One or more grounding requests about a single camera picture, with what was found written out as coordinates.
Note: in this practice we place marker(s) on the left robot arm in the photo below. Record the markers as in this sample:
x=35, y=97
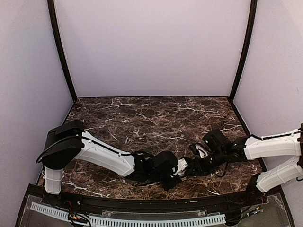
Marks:
x=71, y=141

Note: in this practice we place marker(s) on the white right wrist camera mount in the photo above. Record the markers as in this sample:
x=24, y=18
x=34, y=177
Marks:
x=199, y=150

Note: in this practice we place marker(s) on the black corner frame post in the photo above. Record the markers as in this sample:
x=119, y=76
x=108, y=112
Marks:
x=245, y=49
x=60, y=50

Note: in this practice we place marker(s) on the clear acrylic plate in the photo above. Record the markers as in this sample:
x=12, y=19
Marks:
x=153, y=215

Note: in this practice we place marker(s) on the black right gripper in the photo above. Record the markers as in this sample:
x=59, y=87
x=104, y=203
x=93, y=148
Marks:
x=199, y=168

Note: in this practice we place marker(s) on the black left corner frame post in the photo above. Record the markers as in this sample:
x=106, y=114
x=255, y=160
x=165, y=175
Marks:
x=60, y=50

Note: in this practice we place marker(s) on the black right corner frame post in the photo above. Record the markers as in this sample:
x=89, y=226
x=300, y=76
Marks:
x=245, y=49

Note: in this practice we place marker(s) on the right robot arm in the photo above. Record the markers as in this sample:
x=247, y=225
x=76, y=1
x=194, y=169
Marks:
x=219, y=150

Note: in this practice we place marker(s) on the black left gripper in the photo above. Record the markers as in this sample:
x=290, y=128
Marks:
x=167, y=186

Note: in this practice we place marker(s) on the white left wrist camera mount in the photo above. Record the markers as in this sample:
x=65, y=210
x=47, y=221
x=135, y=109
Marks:
x=180, y=168

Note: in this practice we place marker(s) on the white slotted cable duct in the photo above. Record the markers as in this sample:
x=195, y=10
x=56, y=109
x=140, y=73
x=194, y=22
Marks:
x=118, y=219

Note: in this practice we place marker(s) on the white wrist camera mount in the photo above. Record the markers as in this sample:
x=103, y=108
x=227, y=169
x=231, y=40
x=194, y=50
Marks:
x=199, y=150
x=180, y=168

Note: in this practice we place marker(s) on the black front frame rail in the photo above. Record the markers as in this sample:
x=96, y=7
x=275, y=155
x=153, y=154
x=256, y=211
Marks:
x=83, y=203

